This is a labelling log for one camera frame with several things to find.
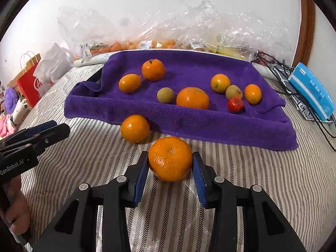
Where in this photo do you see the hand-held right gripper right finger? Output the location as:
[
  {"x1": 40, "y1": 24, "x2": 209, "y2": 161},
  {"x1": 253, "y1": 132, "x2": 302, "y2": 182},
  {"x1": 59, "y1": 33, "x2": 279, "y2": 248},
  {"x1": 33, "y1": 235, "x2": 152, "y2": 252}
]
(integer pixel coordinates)
[{"x1": 192, "y1": 151, "x2": 307, "y2": 252}]

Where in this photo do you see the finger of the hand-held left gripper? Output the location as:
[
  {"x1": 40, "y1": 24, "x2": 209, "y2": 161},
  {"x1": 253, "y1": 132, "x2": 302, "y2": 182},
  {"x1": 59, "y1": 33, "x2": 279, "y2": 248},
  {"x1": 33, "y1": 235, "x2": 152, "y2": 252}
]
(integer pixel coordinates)
[
  {"x1": 0, "y1": 120, "x2": 58, "y2": 148},
  {"x1": 25, "y1": 124, "x2": 71, "y2": 153}
]

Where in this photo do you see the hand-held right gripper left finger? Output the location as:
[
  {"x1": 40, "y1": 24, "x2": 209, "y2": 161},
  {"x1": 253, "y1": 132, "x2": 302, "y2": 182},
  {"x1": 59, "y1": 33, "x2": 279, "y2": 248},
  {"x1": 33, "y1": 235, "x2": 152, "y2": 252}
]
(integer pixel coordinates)
[{"x1": 31, "y1": 151, "x2": 150, "y2": 252}]

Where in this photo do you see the large orange mandarin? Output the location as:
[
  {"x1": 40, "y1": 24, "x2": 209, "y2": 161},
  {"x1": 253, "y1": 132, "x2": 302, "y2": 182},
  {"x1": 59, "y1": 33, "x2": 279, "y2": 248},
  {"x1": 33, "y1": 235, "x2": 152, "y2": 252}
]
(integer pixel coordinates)
[
  {"x1": 148, "y1": 136, "x2": 193, "y2": 182},
  {"x1": 176, "y1": 87, "x2": 210, "y2": 110}
]

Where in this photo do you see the small red fruit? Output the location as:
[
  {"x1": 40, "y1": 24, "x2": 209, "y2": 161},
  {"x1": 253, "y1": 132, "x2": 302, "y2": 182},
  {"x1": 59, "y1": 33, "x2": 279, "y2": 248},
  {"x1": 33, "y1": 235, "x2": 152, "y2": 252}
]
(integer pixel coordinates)
[{"x1": 227, "y1": 97, "x2": 244, "y2": 113}]

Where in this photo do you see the small yellow-green fruit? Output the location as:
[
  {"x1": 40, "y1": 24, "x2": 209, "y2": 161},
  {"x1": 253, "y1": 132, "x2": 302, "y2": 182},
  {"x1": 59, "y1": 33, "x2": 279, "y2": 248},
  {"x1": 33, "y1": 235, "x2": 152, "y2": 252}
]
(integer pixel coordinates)
[
  {"x1": 225, "y1": 84, "x2": 243, "y2": 101},
  {"x1": 157, "y1": 87, "x2": 175, "y2": 104}
]

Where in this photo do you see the small orange kumquat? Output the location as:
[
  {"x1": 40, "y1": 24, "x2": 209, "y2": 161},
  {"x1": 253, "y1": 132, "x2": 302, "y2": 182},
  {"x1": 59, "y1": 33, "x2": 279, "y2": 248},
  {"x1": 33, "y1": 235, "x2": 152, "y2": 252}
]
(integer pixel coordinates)
[
  {"x1": 210, "y1": 74, "x2": 231, "y2": 93},
  {"x1": 244, "y1": 84, "x2": 262, "y2": 105},
  {"x1": 119, "y1": 74, "x2": 142, "y2": 94}
]

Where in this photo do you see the medium orange with stem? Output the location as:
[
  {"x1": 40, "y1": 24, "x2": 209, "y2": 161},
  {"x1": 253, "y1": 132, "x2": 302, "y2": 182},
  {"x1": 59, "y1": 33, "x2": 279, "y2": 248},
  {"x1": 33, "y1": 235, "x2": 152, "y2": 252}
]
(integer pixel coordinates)
[{"x1": 142, "y1": 59, "x2": 166, "y2": 82}]

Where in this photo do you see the person's left hand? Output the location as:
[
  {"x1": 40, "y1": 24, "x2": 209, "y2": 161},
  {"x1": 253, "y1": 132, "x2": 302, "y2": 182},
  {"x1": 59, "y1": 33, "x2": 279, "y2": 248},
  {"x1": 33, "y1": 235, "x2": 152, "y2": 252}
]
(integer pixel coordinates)
[{"x1": 3, "y1": 175, "x2": 30, "y2": 236}]

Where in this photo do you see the white plush toy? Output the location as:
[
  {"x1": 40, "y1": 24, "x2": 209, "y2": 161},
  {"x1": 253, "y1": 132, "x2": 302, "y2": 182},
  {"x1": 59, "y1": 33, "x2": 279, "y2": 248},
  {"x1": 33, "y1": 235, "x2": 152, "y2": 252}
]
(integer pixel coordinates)
[{"x1": 12, "y1": 97, "x2": 32, "y2": 124}]

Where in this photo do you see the pink cloth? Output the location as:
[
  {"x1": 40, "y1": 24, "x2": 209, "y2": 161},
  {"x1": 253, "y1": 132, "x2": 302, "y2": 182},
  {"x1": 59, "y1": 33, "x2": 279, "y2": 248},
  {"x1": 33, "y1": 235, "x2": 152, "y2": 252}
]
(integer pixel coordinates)
[{"x1": 0, "y1": 113, "x2": 18, "y2": 137}]

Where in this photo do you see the purple plush toy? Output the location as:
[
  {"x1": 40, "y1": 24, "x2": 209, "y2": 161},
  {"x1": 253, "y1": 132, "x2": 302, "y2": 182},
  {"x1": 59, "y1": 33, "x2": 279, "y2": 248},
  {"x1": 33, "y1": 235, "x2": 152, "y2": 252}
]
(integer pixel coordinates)
[{"x1": 3, "y1": 87, "x2": 19, "y2": 114}]

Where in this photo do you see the red paper bag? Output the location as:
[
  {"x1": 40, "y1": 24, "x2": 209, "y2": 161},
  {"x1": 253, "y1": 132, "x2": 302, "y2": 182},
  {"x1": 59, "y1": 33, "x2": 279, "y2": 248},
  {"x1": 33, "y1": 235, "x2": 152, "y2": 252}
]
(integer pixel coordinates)
[{"x1": 16, "y1": 53, "x2": 44, "y2": 108}]

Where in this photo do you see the purple towel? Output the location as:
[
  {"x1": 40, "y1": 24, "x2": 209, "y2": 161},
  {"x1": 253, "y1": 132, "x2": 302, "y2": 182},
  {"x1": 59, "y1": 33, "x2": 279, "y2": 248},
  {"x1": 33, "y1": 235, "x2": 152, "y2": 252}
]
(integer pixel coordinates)
[{"x1": 64, "y1": 50, "x2": 299, "y2": 151}]

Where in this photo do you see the striped bedcover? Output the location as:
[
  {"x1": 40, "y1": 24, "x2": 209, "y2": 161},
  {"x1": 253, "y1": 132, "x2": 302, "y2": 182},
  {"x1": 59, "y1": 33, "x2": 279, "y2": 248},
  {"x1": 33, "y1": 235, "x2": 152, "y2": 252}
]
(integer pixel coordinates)
[{"x1": 16, "y1": 66, "x2": 336, "y2": 252}]

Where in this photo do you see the white plastic bag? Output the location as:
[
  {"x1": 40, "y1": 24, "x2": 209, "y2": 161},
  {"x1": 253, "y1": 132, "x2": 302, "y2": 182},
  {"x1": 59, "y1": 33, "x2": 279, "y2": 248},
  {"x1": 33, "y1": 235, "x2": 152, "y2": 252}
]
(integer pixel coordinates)
[{"x1": 34, "y1": 43, "x2": 74, "y2": 84}]

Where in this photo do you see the white roll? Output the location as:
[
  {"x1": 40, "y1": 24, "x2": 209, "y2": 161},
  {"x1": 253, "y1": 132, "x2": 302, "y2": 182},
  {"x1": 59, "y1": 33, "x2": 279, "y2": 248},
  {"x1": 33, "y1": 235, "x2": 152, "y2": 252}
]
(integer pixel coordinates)
[{"x1": 73, "y1": 52, "x2": 113, "y2": 67}]

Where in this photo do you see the clear plastic bag of oranges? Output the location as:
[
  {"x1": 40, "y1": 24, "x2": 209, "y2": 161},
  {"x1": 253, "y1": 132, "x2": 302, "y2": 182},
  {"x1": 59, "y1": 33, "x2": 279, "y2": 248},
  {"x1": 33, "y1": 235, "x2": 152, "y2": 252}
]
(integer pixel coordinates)
[
  {"x1": 115, "y1": 0, "x2": 184, "y2": 51},
  {"x1": 58, "y1": 5, "x2": 124, "y2": 61}
]

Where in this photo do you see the blue tissue pack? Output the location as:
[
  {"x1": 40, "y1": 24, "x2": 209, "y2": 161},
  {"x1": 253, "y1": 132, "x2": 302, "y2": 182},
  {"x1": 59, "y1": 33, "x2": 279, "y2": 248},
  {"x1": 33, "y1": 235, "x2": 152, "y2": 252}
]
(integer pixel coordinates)
[{"x1": 288, "y1": 62, "x2": 336, "y2": 122}]

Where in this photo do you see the clear plastic bag yellow fruit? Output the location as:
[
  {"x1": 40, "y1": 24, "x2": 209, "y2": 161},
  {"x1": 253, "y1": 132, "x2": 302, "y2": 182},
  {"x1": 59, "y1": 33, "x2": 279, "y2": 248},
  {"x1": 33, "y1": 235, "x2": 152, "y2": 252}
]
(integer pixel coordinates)
[{"x1": 178, "y1": 0, "x2": 297, "y2": 61}]

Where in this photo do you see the black cable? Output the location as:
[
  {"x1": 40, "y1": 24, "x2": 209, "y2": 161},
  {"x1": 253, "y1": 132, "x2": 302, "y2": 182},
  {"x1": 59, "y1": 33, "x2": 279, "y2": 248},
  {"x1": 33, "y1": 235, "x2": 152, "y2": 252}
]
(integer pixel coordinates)
[{"x1": 252, "y1": 51, "x2": 336, "y2": 153}]

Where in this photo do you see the brown wooden frame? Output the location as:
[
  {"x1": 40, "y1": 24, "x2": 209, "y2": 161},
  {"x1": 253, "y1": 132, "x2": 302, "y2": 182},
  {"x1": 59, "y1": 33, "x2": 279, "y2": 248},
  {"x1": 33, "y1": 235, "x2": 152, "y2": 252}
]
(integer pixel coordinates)
[{"x1": 293, "y1": 0, "x2": 315, "y2": 67}]

